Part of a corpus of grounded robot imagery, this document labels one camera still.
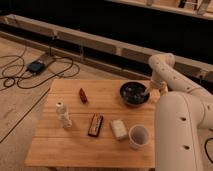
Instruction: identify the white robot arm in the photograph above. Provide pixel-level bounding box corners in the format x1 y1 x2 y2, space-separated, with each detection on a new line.
144 53 213 171

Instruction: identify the dark round bowl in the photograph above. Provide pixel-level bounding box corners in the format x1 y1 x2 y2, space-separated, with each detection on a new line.
120 81 150 107

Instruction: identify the white paper cup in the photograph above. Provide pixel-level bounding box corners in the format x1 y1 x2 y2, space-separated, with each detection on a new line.
128 124 149 150

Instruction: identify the white rectangular block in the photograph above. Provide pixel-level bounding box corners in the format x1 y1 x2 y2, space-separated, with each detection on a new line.
110 120 127 140

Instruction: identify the small red brown object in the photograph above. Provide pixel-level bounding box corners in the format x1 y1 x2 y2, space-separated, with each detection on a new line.
79 88 88 104

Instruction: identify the wooden table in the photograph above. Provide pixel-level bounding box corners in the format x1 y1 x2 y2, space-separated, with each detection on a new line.
25 79 159 168

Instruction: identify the long wooden rail frame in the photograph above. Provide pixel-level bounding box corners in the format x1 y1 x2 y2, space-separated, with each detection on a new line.
0 14 213 82

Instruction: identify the black floor cable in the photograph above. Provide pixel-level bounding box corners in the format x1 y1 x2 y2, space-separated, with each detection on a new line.
0 44 81 90

